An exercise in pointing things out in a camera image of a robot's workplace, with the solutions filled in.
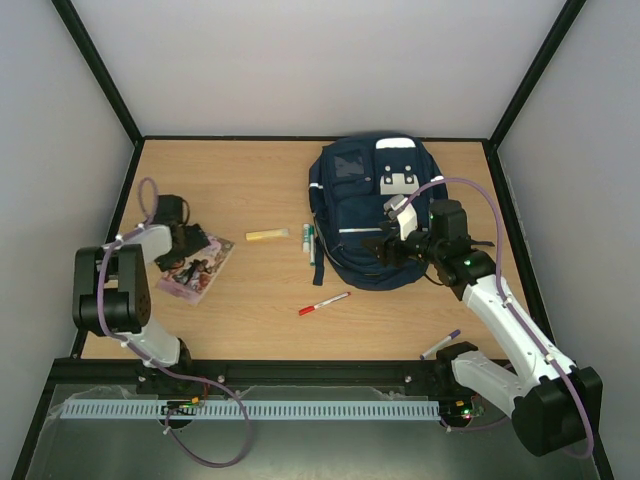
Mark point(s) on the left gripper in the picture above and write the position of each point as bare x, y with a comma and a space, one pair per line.
200, 241

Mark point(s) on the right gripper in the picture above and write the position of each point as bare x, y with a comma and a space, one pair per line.
395, 248

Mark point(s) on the purple illustrated booklet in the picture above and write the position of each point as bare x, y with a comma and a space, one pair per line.
190, 278

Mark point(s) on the navy blue backpack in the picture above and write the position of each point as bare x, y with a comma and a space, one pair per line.
348, 185

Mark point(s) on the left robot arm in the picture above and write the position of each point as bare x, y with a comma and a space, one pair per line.
111, 298

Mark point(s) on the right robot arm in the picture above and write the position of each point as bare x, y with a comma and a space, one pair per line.
550, 401

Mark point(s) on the green capped white pen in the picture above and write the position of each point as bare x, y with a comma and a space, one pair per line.
312, 246

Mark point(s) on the green whiteboard marker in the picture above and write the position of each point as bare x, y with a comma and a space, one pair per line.
306, 242

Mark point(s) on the red capped white pen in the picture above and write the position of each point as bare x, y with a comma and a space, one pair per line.
308, 309

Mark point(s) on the purple capped white pen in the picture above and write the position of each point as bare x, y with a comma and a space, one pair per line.
440, 344

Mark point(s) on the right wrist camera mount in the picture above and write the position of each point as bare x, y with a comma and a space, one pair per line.
400, 210

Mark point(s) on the black aluminium frame rail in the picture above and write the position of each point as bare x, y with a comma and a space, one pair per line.
411, 377

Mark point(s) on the grey slotted cable duct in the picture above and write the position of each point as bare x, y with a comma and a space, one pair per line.
259, 410

